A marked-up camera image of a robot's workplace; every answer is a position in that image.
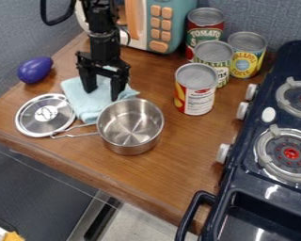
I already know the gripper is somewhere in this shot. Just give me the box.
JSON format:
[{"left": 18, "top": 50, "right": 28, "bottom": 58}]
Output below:
[{"left": 74, "top": 31, "right": 132, "bottom": 102}]

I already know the blue cloth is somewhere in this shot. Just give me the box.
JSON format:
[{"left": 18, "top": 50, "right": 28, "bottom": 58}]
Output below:
[{"left": 59, "top": 74, "right": 141, "bottom": 124}]

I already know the silver pot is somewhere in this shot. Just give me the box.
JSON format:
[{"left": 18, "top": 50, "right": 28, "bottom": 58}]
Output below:
[{"left": 48, "top": 97, "right": 166, "bottom": 156}]

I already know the silver lid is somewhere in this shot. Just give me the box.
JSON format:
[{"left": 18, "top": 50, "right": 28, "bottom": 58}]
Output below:
[{"left": 13, "top": 92, "right": 78, "bottom": 138}]

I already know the purple toy eggplant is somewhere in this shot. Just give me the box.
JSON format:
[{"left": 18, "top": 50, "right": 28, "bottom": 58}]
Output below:
[{"left": 16, "top": 56, "right": 55, "bottom": 85}]

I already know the toy microwave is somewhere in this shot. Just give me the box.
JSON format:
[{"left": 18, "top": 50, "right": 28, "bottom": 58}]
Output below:
[{"left": 73, "top": 0, "right": 198, "bottom": 55}]

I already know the red and white can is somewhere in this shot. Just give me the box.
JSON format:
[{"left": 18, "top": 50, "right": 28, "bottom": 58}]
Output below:
[{"left": 173, "top": 62, "right": 220, "bottom": 117}]

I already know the green can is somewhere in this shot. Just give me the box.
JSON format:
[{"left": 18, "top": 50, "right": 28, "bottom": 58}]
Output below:
[{"left": 193, "top": 40, "right": 235, "bottom": 89}]

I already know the red tomato can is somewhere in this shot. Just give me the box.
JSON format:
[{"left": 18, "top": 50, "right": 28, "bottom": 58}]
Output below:
[{"left": 184, "top": 7, "right": 227, "bottom": 63}]

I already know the yellow and blue can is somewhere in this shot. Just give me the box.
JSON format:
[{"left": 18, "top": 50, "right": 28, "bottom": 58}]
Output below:
[{"left": 227, "top": 31, "right": 269, "bottom": 79}]

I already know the toy stove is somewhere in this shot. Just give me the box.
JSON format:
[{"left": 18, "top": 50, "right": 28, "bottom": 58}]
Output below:
[{"left": 174, "top": 40, "right": 301, "bottom": 241}]

